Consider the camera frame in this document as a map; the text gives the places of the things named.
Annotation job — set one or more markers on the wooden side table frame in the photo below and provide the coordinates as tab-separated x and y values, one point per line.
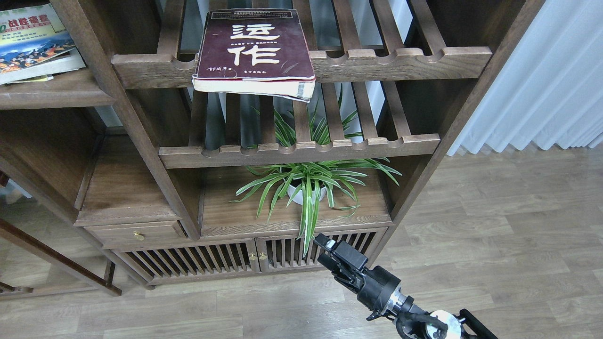
43	255

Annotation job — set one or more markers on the maroon book white characters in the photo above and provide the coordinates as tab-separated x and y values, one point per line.
255	51

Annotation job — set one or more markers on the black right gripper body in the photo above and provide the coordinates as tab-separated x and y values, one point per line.
377	289

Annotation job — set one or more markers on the white curtain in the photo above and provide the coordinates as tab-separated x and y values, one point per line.
550	91

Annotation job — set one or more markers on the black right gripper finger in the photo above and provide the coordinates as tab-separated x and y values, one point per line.
333	265
324	242

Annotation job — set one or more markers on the green spider plant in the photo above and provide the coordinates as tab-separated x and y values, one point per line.
343	175

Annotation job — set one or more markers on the white plant pot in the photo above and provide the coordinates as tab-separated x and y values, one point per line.
296	191

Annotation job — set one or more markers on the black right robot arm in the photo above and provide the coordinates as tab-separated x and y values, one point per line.
437	324

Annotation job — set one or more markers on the dark wooden bookshelf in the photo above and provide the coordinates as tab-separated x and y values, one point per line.
119	147

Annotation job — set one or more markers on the colourful small paperback book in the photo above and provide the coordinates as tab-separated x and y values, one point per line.
35	44

